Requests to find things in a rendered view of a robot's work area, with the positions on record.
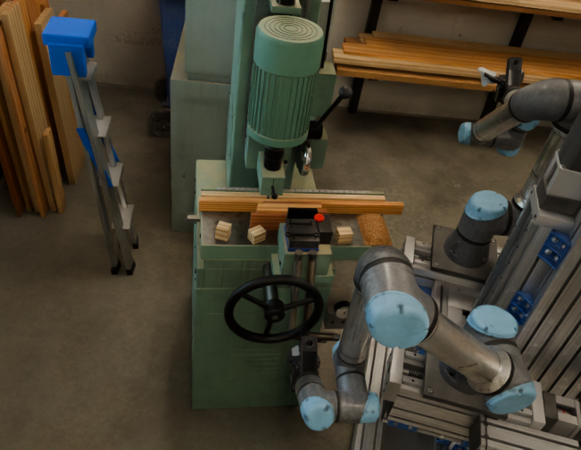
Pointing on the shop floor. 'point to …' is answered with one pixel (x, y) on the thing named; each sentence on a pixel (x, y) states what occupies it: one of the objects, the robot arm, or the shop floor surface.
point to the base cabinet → (240, 350)
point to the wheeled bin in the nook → (177, 15)
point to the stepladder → (93, 129)
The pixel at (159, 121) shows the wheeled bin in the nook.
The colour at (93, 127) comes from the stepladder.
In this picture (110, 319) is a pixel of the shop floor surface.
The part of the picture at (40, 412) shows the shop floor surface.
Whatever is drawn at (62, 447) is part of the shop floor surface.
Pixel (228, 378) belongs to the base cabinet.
